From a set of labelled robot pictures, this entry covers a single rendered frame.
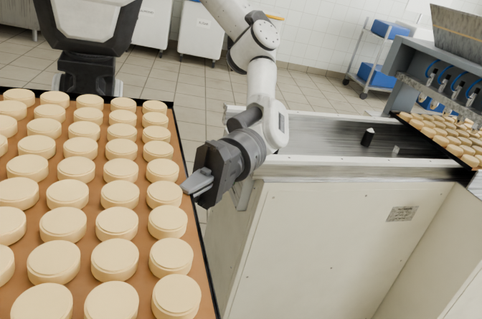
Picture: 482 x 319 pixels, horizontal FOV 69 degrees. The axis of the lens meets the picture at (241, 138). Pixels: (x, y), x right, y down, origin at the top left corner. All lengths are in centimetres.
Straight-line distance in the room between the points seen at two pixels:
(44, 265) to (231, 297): 86
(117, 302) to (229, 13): 69
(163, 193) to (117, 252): 12
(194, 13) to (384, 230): 347
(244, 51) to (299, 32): 430
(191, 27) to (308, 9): 168
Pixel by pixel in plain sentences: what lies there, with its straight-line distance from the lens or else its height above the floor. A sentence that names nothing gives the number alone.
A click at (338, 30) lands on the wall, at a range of 531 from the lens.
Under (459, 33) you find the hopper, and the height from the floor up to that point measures 125.
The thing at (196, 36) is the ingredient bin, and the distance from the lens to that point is 432.
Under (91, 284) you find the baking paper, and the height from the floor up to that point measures 100.
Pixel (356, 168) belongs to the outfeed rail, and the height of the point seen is 88.
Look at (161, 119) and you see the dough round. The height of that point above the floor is 102.
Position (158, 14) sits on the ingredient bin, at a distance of 431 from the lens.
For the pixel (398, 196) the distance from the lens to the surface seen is 121.
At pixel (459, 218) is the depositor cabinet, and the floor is 74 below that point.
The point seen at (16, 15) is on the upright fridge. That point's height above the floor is 27.
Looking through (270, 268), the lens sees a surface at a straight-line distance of 117.
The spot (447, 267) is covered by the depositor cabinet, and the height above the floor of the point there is 58.
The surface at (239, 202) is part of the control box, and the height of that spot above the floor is 73.
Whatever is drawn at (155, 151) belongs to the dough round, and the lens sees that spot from 60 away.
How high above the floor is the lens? 134
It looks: 27 degrees down
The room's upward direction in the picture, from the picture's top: 14 degrees clockwise
